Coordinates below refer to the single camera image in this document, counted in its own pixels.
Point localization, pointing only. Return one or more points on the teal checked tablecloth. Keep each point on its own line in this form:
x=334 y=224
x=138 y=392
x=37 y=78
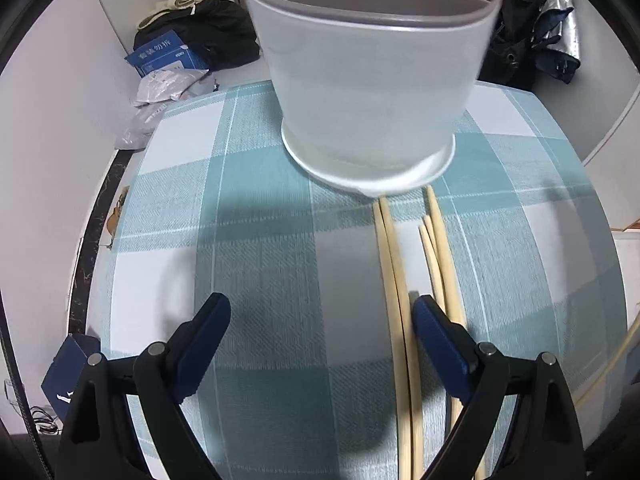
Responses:
x=260 y=260

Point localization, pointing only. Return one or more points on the white grey utensil holder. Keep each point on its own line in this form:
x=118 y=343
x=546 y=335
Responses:
x=370 y=85

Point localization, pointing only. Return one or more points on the white printed plastic mailer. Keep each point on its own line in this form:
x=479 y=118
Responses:
x=170 y=85

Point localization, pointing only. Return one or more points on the silver folding umbrella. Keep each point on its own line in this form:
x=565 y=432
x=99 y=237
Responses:
x=560 y=15

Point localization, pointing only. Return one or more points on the brown shoe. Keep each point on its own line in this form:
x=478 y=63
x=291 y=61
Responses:
x=116 y=215

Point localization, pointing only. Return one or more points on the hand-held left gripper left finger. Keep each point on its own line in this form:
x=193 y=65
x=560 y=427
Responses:
x=200 y=345

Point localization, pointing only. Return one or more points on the black backpack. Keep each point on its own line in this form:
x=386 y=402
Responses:
x=515 y=35

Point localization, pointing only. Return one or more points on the dark blue shoe box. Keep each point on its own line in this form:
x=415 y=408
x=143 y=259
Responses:
x=65 y=375

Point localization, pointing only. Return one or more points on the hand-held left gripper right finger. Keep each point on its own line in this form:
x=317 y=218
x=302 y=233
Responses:
x=440 y=345

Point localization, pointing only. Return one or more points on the black bag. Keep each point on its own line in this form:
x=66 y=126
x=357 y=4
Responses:
x=220 y=30

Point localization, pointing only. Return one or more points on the beige cloth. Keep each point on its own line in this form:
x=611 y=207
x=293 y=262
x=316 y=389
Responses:
x=170 y=4

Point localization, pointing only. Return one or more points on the blue cardboard box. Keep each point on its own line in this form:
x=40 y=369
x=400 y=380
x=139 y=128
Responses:
x=160 y=55

